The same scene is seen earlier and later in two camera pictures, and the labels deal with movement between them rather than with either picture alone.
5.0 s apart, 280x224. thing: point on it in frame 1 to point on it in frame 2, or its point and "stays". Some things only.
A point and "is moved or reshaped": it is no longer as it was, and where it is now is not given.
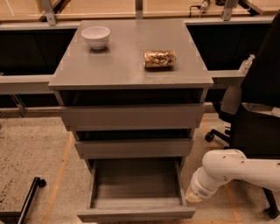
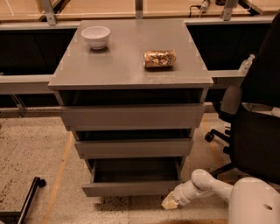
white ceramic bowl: (97, 37) stays
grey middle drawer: (167, 147) stays
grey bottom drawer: (143, 189) is moved or reshaped
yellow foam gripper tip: (196, 187) to (181, 194)
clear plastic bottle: (246, 65) stays
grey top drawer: (133, 117) stays
